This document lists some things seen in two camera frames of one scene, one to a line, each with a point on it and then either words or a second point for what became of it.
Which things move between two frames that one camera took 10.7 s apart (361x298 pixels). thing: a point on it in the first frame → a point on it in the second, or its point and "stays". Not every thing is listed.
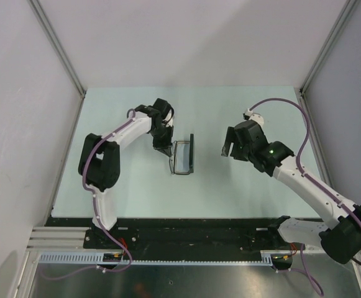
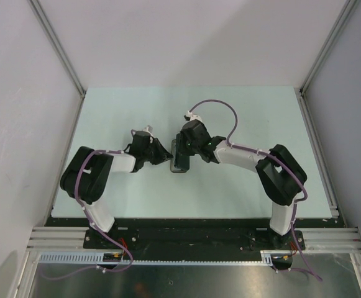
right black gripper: [232, 136] → [181, 149]
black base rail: [245, 235] stays
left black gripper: [166, 143] → [163, 154]
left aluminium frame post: [58, 44] stays
